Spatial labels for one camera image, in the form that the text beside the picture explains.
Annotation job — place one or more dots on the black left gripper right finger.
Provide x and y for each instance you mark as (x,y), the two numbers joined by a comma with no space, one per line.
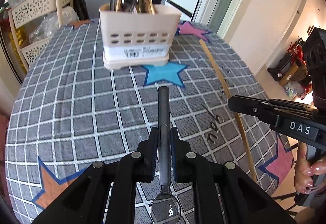
(222,193)

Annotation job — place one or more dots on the grey checked star tablecloth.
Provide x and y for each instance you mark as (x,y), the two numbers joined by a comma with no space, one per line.
(71,111)

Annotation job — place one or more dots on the person's right hand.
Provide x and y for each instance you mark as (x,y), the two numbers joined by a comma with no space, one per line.
(304,171)

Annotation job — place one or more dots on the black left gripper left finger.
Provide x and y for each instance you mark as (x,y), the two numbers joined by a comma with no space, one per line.
(105,193)

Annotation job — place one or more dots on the black handled spoon thick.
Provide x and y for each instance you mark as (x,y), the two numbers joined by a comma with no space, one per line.
(164,208)

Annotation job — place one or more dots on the beige perforated storage rack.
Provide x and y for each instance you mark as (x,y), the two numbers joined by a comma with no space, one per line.
(26,12)

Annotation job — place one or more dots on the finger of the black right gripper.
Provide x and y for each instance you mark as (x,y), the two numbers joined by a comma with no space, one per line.
(270,109)

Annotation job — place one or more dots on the beige plastic utensil holder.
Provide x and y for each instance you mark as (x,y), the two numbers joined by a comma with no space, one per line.
(137,39)

